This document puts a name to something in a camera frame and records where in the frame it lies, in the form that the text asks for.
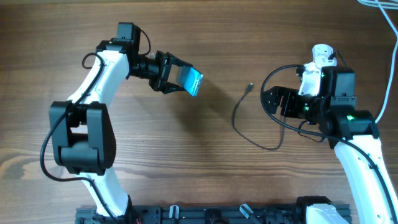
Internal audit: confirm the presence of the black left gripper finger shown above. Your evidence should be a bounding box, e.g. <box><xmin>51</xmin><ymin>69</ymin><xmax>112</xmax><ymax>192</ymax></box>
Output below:
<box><xmin>169</xmin><ymin>55</ymin><xmax>193</xmax><ymax>68</ymax></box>
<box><xmin>160</xmin><ymin>82</ymin><xmax>185</xmax><ymax>94</ymax></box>

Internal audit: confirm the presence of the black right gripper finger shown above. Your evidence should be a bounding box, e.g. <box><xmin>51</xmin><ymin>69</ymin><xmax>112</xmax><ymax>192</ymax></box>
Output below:
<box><xmin>262</xmin><ymin>93</ymin><xmax>280</xmax><ymax>114</ymax></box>
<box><xmin>262</xmin><ymin>86</ymin><xmax>299</xmax><ymax>97</ymax></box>

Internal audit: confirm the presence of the Galaxy smartphone with cyan screen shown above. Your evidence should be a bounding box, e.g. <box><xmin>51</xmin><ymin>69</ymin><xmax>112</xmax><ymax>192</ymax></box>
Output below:
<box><xmin>176</xmin><ymin>67</ymin><xmax>203</xmax><ymax>96</ymax></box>

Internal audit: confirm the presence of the black USB charging cable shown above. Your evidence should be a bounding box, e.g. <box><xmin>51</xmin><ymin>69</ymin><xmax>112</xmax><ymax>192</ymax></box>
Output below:
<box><xmin>231</xmin><ymin>82</ymin><xmax>285</xmax><ymax>152</ymax></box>

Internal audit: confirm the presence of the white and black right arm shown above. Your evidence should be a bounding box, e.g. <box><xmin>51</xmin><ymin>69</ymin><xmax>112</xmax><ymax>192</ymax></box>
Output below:
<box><xmin>261</xmin><ymin>66</ymin><xmax>397</xmax><ymax>223</ymax></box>

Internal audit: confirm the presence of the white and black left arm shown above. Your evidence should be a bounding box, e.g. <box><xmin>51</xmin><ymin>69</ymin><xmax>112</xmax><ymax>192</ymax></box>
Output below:
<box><xmin>44</xmin><ymin>22</ymin><xmax>203</xmax><ymax>223</ymax></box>

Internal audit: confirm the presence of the white charger plug adapter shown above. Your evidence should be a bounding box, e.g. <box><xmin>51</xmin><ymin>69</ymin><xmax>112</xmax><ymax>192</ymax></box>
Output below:
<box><xmin>315</xmin><ymin>54</ymin><xmax>337</xmax><ymax>68</ymax></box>

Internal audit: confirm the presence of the white power strip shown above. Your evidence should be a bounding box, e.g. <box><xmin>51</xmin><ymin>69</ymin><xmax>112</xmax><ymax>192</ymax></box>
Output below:
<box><xmin>296</xmin><ymin>44</ymin><xmax>335</xmax><ymax>96</ymax></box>

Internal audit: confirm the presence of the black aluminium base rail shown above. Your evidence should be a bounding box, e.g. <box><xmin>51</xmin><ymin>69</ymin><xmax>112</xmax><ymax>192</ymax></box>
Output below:
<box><xmin>74</xmin><ymin>203</ymin><xmax>352</xmax><ymax>224</ymax></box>

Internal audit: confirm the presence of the white power strip cable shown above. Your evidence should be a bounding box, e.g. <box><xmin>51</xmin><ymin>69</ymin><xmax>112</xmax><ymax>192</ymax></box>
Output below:
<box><xmin>357</xmin><ymin>0</ymin><xmax>398</xmax><ymax>124</ymax></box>

